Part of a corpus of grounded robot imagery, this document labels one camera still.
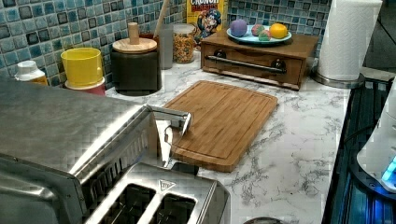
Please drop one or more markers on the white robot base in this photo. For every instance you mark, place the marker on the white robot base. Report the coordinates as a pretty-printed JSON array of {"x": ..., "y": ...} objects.
[{"x": 373, "y": 163}]

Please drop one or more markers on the stainless steel toaster oven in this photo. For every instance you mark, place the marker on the stainless steel toaster oven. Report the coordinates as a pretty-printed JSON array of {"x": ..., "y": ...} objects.
[{"x": 62, "y": 150}]

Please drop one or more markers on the bamboo cutting board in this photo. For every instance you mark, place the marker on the bamboo cutting board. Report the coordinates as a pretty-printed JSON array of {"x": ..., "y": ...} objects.
[{"x": 225, "y": 121}]

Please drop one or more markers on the black canister with wooden lid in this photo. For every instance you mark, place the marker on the black canister with wooden lid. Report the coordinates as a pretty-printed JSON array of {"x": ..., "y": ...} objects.
[{"x": 135, "y": 64}]

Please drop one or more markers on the glass jar with cereal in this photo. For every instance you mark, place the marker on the glass jar with cereal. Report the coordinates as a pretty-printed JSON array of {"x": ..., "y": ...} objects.
[{"x": 183, "y": 44}]

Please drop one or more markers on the grey tall cup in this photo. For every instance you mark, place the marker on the grey tall cup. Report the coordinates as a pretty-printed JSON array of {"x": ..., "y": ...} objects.
[{"x": 166, "y": 46}]

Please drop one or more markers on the light blue plate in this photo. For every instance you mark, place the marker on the light blue plate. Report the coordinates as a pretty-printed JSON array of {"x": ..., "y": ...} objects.
[{"x": 249, "y": 38}]

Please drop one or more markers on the purple toy fruit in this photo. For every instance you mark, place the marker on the purple toy fruit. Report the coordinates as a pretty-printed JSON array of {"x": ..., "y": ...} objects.
[{"x": 238, "y": 28}]

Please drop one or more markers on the stainless steel two-slot toaster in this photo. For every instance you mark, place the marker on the stainless steel two-slot toaster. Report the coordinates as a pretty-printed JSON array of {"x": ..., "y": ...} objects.
[{"x": 147, "y": 194}]

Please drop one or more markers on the cereal box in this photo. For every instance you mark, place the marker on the cereal box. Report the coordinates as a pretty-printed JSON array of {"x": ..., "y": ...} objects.
[{"x": 207, "y": 17}]

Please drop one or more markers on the wooden drawer box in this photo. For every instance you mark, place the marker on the wooden drawer box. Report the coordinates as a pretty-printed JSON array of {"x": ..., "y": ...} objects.
[{"x": 280, "y": 63}]

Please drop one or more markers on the pink green toy fruit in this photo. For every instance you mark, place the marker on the pink green toy fruit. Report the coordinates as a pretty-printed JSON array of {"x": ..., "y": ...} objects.
[{"x": 264, "y": 35}]

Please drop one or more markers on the red white container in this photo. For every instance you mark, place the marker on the red white container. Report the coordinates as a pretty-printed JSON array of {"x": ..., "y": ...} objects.
[{"x": 98, "y": 88}]

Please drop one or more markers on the red green toy fruit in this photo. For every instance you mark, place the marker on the red green toy fruit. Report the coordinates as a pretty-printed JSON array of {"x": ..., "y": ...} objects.
[{"x": 257, "y": 29}]

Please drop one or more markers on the yellow toy lemon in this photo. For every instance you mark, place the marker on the yellow toy lemon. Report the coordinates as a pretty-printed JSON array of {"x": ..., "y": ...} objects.
[{"x": 278, "y": 30}]

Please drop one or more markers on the dark round object bottom edge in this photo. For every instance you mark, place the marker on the dark round object bottom edge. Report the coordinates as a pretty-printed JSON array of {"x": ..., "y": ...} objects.
[{"x": 264, "y": 220}]

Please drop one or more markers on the yellow plastic cup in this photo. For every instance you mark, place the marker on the yellow plastic cup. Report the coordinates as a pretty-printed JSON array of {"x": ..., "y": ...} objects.
[{"x": 83, "y": 66}]

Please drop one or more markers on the metal paper towel holder base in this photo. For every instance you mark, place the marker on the metal paper towel holder base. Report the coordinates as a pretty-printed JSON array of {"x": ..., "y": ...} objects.
[{"x": 339, "y": 84}]

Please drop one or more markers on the white capped bottle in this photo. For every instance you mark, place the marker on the white capped bottle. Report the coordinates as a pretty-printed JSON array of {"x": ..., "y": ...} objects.
[{"x": 28, "y": 71}]

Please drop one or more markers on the white paper towel roll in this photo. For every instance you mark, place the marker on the white paper towel roll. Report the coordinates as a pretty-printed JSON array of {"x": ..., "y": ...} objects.
[{"x": 348, "y": 33}]

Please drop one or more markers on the wooden utensil handle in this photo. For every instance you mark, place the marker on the wooden utensil handle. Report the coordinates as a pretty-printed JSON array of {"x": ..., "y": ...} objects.
[{"x": 161, "y": 17}]

